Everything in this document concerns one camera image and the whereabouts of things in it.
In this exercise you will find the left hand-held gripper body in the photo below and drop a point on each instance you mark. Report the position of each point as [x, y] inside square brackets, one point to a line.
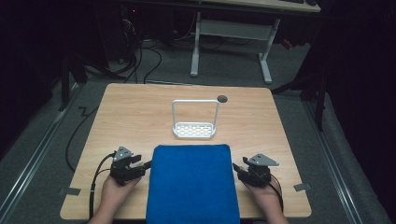
[122, 171]

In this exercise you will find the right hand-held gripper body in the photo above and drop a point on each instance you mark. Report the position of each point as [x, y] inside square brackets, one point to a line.
[258, 174]

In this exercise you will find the blue cloth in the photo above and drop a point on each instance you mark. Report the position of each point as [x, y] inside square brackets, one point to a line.
[193, 183]

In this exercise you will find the person's left hand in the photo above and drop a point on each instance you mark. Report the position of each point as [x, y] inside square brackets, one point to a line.
[115, 193]

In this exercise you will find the person's right hand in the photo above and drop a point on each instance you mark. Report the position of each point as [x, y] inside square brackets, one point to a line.
[264, 197]

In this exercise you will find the grey tape piece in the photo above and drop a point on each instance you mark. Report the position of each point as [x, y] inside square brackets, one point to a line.
[302, 187]
[71, 191]

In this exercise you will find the dark round table grommet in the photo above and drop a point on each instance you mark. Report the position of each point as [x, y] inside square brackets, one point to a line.
[222, 99]

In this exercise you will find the black stand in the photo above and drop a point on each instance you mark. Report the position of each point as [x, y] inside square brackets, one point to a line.
[317, 102]
[65, 84]

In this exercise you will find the dark computer tower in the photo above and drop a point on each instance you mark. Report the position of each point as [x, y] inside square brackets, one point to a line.
[127, 34]

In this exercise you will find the white-framed wooden desk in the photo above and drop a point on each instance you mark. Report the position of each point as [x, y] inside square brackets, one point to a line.
[236, 29]

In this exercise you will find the metal floor rail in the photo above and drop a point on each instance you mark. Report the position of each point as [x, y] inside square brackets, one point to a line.
[334, 165]
[34, 157]

